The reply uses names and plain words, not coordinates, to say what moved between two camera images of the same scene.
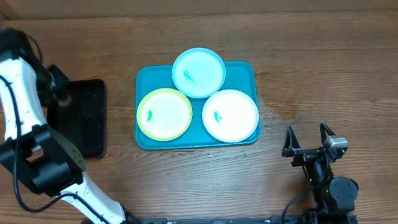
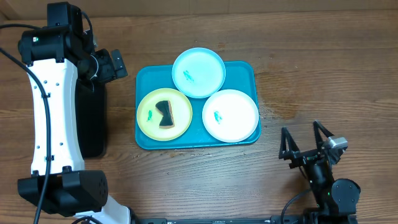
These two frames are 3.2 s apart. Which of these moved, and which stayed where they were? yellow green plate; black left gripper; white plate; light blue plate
Moved: black left gripper
Stayed: yellow green plate; light blue plate; white plate
